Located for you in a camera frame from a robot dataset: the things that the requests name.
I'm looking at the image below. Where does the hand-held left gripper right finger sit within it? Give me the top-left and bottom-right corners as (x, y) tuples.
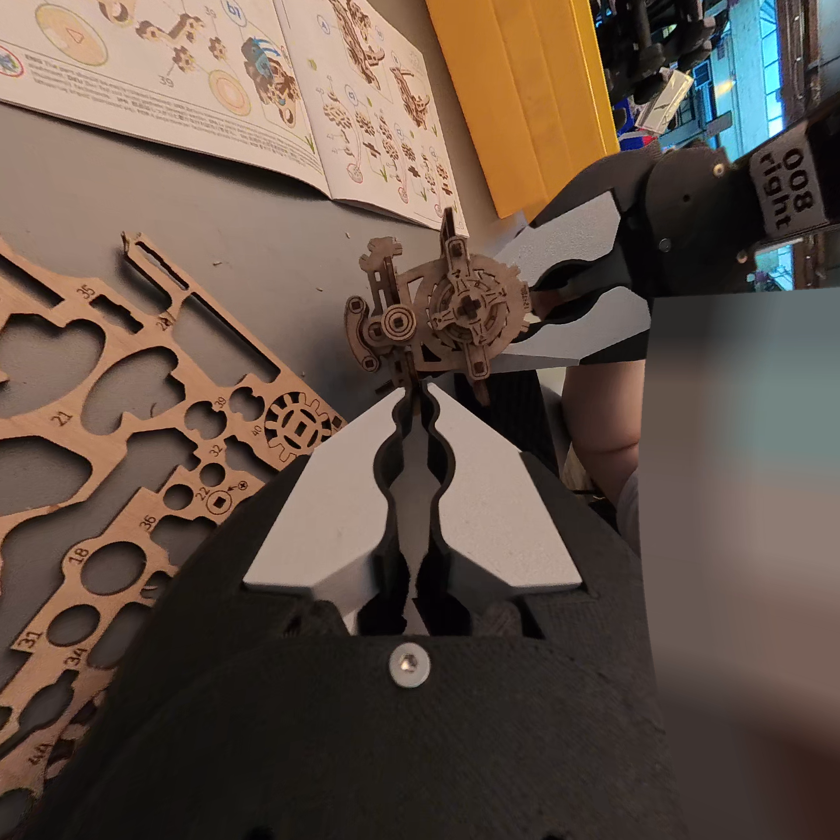
(420, 384), (585, 636)

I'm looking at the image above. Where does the rack of black equipment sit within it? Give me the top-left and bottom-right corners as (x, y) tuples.
(591, 0), (840, 158)

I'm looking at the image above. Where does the laser-cut plywood parts sheet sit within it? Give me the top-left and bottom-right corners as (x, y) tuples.
(0, 231), (347, 808)

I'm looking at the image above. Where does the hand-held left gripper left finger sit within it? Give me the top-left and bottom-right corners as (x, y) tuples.
(243, 387), (411, 636)

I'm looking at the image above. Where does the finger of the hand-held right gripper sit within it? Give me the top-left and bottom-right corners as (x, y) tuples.
(492, 192), (636, 293)
(487, 287), (654, 375)

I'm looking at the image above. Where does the assembly instruction booklet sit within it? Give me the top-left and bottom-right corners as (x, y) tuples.
(0, 0), (470, 237)

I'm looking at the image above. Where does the white card sign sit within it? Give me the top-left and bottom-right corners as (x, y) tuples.
(637, 69), (695, 132)

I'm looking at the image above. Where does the person's right forearm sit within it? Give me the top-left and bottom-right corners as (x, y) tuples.
(563, 361), (647, 526)

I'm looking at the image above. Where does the wooden mechanical model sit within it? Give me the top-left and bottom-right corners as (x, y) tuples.
(344, 209), (534, 411)

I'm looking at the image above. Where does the yellow plastic box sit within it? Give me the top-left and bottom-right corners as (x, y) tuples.
(425, 0), (621, 221)

